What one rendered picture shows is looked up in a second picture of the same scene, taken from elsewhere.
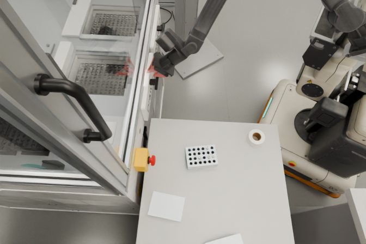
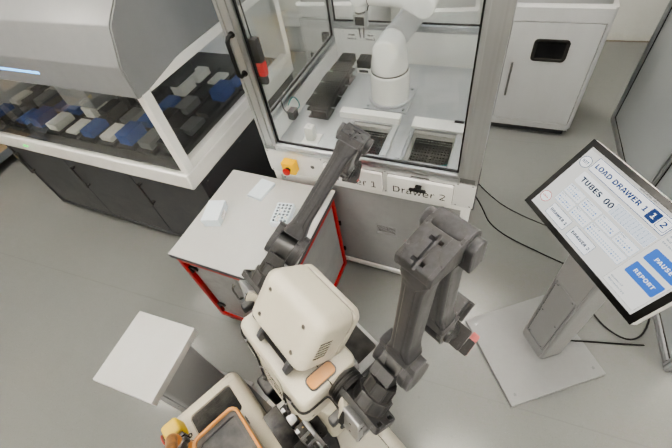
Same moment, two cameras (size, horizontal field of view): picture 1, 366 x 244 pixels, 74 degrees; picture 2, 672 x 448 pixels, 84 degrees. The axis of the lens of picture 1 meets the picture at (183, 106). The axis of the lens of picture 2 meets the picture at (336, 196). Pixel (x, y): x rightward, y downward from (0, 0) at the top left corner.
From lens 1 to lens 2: 1.52 m
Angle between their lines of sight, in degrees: 61
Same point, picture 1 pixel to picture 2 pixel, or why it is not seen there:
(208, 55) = (513, 376)
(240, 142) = not seen: hidden behind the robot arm
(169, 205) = (260, 190)
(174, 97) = not seen: hidden behind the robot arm
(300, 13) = not seen: outside the picture
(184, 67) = (486, 326)
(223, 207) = (241, 222)
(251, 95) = (418, 427)
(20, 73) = (226, 25)
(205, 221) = (239, 210)
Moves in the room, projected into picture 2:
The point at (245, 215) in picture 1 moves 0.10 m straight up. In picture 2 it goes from (227, 235) to (220, 222)
